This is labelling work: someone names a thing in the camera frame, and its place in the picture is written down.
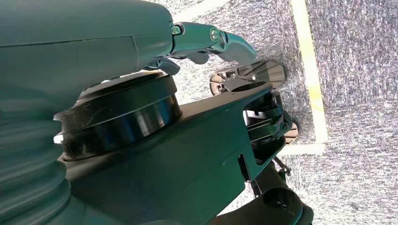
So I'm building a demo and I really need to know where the yellow floor tape square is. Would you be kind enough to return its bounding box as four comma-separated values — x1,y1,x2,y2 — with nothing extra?
172,0,329,156

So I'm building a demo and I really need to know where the robot's black left foot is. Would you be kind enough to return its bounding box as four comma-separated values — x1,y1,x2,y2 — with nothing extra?
210,60,299,146

